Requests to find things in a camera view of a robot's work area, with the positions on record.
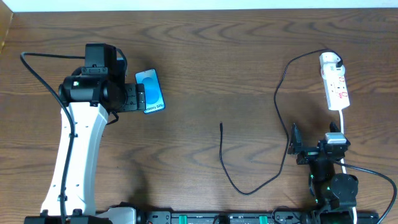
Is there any blue screen smartphone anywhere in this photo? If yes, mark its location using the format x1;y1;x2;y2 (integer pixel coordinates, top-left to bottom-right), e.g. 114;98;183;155
135;69;165;114

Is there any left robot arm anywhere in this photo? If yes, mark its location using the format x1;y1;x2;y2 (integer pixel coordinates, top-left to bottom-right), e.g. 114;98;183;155
21;44;146;223

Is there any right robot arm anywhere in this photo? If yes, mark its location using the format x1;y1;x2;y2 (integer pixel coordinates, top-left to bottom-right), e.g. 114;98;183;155
288;123;359;223

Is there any white charger plug adapter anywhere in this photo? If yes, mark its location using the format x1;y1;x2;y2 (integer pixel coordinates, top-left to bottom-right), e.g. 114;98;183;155
319;52;345;79

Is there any white power strip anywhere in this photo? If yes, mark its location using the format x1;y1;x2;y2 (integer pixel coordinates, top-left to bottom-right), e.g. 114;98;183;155
321;63;350;111

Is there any black charging cable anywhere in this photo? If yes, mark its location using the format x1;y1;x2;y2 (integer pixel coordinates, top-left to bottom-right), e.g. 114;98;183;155
218;48;344;196

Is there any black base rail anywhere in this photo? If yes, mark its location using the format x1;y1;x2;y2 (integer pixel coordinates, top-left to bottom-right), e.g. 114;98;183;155
93;210;380;224

